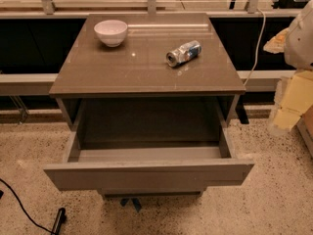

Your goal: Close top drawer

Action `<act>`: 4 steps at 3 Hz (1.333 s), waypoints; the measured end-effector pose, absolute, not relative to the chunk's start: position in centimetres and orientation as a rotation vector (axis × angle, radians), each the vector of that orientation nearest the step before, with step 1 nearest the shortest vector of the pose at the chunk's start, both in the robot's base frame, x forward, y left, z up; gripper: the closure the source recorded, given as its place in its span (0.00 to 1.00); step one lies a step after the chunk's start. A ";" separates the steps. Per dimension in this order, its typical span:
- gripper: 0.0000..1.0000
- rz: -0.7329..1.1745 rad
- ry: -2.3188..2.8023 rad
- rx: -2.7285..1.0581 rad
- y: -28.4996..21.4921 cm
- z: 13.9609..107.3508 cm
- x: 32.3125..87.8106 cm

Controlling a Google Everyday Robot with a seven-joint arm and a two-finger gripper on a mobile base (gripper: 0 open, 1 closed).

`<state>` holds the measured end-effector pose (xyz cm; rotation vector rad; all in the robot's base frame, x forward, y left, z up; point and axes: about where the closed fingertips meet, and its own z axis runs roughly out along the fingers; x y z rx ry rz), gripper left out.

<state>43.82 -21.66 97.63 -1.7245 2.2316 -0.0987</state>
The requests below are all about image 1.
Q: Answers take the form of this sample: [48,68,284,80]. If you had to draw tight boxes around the crushed silver blue can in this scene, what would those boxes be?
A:
[166,40,201,68]

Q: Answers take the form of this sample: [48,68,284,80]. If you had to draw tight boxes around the metal railing frame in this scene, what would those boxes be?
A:
[0,0,294,96]

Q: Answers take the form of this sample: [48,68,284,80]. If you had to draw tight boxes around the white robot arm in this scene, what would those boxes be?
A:
[263,0,313,136]

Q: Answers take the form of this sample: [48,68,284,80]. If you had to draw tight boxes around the grey drawer cabinet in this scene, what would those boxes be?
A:
[48,13,246,201]

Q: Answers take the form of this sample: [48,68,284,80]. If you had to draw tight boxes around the blue tape cross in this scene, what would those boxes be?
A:
[120,198,142,212]

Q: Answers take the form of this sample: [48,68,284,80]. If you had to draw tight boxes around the black floor cable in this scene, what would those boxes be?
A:
[0,178,55,235]

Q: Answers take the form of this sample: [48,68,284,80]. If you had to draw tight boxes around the white ceramic bowl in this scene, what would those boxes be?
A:
[94,20,128,47]

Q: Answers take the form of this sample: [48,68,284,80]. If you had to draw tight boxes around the wooden box at right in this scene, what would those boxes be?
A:
[297,106,313,158]

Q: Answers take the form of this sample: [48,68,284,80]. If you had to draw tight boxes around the grey top drawer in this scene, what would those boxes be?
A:
[44,98,254,196]

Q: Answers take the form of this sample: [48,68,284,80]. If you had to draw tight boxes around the white hanging cable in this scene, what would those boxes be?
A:
[243,7,267,86]

